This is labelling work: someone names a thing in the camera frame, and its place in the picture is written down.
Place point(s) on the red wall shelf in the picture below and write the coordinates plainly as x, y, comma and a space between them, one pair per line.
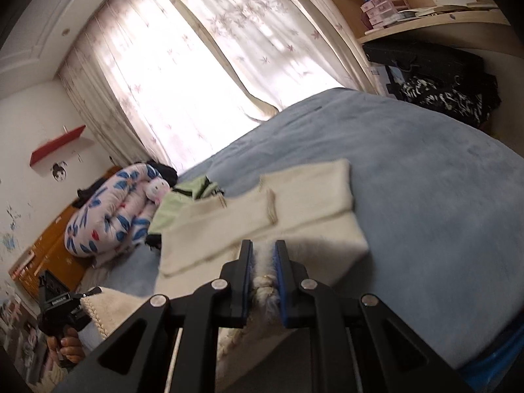
57, 145

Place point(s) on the person's left hand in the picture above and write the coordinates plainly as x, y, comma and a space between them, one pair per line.
69, 348

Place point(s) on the pink drawer organiser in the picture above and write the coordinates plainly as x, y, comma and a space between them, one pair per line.
382, 10

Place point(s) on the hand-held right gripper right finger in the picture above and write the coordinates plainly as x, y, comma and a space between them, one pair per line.
282, 282

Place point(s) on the floral rolled quilt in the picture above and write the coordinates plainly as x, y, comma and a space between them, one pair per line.
102, 213

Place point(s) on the white fluffy cardigan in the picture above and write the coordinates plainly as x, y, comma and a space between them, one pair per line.
307, 196

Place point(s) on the wooden headboard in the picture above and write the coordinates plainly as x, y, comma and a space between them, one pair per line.
57, 237

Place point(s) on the folded green jacket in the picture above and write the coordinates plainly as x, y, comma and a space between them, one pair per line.
172, 208

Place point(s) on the papers on shelf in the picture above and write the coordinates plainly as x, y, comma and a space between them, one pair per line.
450, 6

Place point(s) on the wooden shelf unit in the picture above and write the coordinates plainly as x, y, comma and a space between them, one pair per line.
430, 28

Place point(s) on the bed with blue sheet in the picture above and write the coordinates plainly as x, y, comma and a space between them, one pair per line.
430, 192

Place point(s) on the pink cat plush toy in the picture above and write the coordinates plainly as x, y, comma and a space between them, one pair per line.
157, 190

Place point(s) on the sheer floral curtain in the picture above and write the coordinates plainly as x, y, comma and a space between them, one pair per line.
143, 90
266, 28

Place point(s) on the black cartoon wall sticker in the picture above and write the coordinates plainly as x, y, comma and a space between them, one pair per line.
59, 172

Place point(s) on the black white patterned bag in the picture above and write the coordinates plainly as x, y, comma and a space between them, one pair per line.
442, 98

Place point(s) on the white cardboard box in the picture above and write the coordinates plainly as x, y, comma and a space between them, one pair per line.
382, 80

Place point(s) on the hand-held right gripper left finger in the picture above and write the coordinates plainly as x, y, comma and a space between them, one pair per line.
247, 278

